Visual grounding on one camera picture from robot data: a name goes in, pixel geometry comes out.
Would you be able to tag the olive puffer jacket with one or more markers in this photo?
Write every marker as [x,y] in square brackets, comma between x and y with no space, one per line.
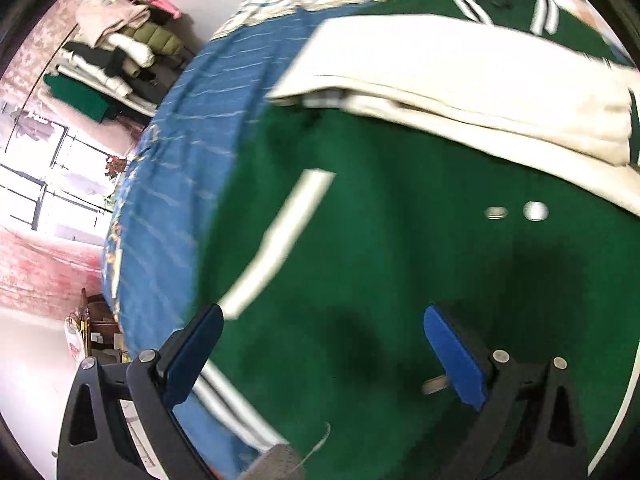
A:
[157,39]

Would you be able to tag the pink floral curtain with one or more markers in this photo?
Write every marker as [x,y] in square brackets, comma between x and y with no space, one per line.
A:
[45,270]

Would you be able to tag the bed with blue striped sheet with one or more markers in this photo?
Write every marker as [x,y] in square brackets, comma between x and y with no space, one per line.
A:
[190,135]

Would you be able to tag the hot pink plush garment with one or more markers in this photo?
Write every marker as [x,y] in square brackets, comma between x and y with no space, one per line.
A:
[162,2]

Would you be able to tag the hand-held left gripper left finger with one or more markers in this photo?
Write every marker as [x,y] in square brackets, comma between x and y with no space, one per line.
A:
[192,355]

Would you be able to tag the pink fleece robe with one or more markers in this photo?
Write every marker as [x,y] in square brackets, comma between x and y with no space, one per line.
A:
[107,15]

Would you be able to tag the metal clothes rack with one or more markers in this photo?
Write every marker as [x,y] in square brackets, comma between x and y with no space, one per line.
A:
[137,105]

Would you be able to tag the green hanging coat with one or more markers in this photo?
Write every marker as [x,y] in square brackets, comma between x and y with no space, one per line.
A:
[80,97]

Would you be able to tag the black hanging coat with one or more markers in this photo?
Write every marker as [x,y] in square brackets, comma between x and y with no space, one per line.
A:
[100,57]

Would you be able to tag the dark wooden furniture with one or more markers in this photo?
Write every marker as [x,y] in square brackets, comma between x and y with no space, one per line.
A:
[102,322]

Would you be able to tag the red flower plant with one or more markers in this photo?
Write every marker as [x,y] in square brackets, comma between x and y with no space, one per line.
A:
[115,166]

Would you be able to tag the white puffer jacket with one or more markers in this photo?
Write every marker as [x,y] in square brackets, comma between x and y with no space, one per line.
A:
[132,50]

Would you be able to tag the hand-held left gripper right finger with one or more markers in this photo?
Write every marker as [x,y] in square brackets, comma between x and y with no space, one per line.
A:
[455,355]

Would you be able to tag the green varsity jacket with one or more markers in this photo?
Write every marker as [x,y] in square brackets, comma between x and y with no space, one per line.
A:
[380,240]

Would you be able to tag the barred window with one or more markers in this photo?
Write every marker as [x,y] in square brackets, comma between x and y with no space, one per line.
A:
[55,185]

